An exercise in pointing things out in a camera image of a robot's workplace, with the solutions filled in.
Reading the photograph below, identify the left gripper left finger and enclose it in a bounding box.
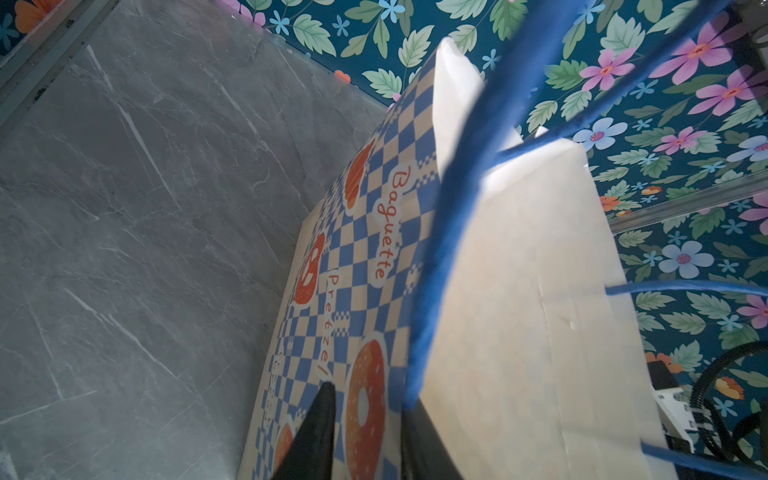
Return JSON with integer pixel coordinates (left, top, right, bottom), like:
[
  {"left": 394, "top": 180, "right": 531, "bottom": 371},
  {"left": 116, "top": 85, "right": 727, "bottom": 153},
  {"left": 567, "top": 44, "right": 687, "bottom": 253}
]
[{"left": 272, "top": 382, "right": 336, "bottom": 480}]

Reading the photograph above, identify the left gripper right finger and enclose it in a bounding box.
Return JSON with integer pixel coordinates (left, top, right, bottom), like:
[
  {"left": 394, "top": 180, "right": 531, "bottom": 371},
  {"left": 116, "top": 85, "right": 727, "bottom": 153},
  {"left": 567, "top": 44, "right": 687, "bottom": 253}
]
[{"left": 401, "top": 401, "right": 462, "bottom": 480}]

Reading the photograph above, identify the checkered paper bag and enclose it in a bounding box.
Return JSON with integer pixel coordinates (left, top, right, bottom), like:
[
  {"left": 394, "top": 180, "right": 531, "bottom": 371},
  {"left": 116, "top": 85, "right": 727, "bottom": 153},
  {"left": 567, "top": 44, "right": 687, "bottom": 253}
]
[{"left": 236, "top": 0, "right": 768, "bottom": 480}]

